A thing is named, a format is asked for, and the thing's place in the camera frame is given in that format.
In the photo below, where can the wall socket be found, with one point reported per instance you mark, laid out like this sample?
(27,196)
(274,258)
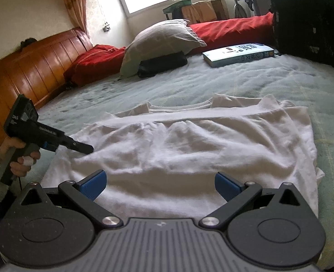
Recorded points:
(106,27)

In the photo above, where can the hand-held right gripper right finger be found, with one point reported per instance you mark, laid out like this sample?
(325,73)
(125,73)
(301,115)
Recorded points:
(226,187)

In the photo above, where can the blue book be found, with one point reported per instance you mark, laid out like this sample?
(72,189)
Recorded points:
(235,55)

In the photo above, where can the white printed sweatshirt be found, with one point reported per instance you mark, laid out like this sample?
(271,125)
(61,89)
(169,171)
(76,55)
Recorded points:
(184,141)

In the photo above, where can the black pouch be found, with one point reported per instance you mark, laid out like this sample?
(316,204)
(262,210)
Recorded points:
(161,63)

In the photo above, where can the wooden headboard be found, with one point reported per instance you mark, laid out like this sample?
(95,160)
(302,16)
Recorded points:
(22,76)

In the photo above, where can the person's left hand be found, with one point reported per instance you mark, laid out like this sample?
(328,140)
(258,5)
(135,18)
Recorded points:
(19,170)

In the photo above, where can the small dark cloth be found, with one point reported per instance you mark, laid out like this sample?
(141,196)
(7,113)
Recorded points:
(29,44)

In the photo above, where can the red pillow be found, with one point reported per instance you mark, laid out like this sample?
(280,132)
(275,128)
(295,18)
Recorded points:
(93,62)

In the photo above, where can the black backpack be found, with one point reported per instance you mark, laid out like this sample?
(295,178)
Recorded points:
(305,19)

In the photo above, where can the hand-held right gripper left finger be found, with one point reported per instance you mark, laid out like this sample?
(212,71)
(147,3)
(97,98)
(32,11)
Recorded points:
(94,184)

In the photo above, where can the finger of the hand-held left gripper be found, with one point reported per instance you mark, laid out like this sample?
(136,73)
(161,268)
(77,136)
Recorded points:
(49,146)
(79,146)

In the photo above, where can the green stool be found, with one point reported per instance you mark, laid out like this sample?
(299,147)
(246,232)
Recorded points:
(175,5)

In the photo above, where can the orange patterned curtain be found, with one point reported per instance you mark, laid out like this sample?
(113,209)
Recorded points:
(73,2)

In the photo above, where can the long red blanket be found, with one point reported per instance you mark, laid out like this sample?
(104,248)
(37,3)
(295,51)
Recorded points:
(232,29)

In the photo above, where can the cardboard box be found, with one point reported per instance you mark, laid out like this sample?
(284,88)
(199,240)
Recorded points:
(203,11)

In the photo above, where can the grey pillow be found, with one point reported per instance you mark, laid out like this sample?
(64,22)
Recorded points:
(161,39)

